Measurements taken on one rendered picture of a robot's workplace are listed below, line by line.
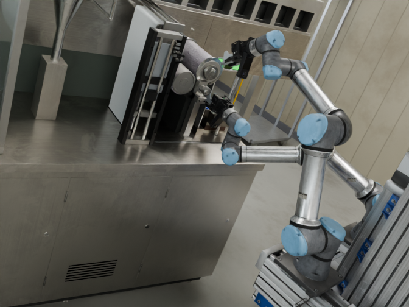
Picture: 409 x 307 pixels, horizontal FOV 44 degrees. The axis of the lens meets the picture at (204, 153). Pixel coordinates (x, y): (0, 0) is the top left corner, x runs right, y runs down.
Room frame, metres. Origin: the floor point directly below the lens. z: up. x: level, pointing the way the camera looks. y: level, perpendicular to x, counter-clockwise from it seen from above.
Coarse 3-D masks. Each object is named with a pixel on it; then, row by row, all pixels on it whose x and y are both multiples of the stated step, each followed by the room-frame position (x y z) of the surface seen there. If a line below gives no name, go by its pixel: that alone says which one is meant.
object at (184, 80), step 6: (180, 66) 2.36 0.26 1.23; (180, 72) 2.31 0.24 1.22; (186, 72) 2.32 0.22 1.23; (174, 78) 2.30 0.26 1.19; (180, 78) 2.31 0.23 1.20; (186, 78) 2.34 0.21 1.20; (192, 78) 2.36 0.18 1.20; (174, 84) 2.29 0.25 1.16; (180, 84) 2.32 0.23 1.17; (186, 84) 2.34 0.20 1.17; (192, 84) 2.36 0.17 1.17; (174, 90) 2.31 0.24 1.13; (180, 90) 2.33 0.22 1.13; (186, 90) 2.35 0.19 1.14
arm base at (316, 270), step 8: (296, 256) 1.76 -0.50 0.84; (304, 256) 1.73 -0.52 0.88; (312, 256) 1.71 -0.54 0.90; (296, 264) 1.73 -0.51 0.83; (304, 264) 1.71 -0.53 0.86; (312, 264) 1.70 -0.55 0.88; (320, 264) 1.71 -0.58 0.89; (328, 264) 1.72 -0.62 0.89; (304, 272) 1.70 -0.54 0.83; (312, 272) 1.69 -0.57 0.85; (320, 272) 1.70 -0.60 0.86; (328, 272) 1.73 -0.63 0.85; (320, 280) 1.70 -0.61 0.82
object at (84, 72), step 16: (32, 48) 2.18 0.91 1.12; (48, 48) 2.22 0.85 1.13; (32, 64) 2.19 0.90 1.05; (80, 64) 2.33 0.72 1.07; (96, 64) 2.38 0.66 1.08; (112, 64) 2.44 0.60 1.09; (16, 80) 2.15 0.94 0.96; (32, 80) 2.20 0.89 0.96; (80, 80) 2.35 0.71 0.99; (96, 80) 2.40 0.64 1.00; (112, 80) 2.45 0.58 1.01; (96, 96) 2.41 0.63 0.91
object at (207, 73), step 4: (208, 68) 2.37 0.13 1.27; (216, 68) 2.40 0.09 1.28; (204, 72) 2.37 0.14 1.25; (208, 72) 2.37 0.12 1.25; (212, 72) 2.39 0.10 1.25; (216, 72) 2.40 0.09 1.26; (204, 76) 2.37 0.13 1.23; (208, 76) 2.38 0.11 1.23; (212, 76) 2.39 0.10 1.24; (216, 76) 2.41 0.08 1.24
